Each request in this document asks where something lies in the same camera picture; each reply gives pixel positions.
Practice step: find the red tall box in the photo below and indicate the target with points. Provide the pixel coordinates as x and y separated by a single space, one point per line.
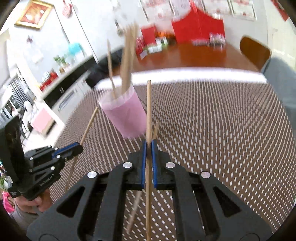
149 34

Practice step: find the grey cushioned chair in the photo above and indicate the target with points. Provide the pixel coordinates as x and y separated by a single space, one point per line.
282 78

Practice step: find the pink blanket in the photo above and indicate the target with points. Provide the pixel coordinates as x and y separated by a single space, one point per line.
42 122

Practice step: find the person's left hand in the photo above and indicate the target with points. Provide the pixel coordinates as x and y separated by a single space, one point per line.
41 203

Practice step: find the green tray with items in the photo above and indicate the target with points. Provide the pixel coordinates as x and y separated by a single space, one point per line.
160 45

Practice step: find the brown wooden chair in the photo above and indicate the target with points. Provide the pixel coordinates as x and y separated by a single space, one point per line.
256 52

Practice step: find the pink cylindrical cup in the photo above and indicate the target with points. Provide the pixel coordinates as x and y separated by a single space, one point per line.
125 112

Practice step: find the black jacket on chair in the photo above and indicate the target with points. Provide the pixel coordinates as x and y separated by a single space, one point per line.
100 70

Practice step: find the light blue humidifier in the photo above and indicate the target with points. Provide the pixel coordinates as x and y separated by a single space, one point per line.
76 51

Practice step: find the small green potted plant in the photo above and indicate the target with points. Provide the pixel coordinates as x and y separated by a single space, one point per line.
61 61

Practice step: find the gold framed red picture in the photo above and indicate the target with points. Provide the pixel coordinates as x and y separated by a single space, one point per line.
34 15

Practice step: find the red tin box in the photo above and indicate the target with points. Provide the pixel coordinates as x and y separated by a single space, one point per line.
48 80

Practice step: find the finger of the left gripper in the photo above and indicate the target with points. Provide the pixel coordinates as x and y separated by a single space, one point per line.
68 152

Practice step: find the clear packaged items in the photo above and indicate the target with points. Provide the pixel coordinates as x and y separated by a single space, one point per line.
217 41

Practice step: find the white black sideboard cabinet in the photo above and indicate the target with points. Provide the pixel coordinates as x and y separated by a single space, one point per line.
62 97

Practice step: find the brown polka dot placemat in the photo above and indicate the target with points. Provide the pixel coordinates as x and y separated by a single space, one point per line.
239 132

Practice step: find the red gift bag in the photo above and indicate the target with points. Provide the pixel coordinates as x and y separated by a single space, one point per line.
197 25

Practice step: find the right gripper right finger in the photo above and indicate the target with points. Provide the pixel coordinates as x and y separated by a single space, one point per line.
204 208

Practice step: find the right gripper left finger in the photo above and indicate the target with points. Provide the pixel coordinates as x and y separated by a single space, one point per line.
94 207

